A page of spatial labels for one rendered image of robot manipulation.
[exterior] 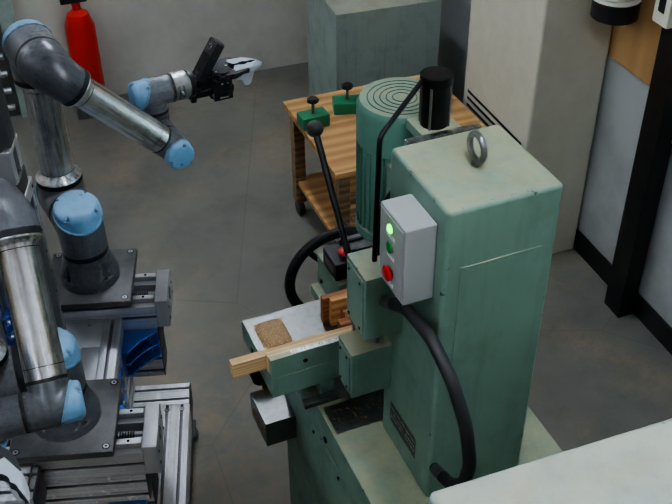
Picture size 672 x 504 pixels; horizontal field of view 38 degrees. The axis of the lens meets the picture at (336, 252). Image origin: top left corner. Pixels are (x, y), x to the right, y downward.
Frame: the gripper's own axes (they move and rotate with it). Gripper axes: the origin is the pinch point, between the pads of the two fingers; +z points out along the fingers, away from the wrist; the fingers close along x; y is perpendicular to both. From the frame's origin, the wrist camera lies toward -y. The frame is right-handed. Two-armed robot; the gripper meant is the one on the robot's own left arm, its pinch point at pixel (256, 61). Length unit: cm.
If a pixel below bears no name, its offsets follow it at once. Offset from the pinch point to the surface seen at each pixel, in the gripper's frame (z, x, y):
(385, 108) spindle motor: -10, 78, -33
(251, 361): -38, 77, 25
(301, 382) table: -28, 82, 32
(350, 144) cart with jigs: 60, -45, 72
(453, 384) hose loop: -24, 126, -11
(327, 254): -10, 59, 19
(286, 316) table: -23, 64, 29
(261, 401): -29, 63, 58
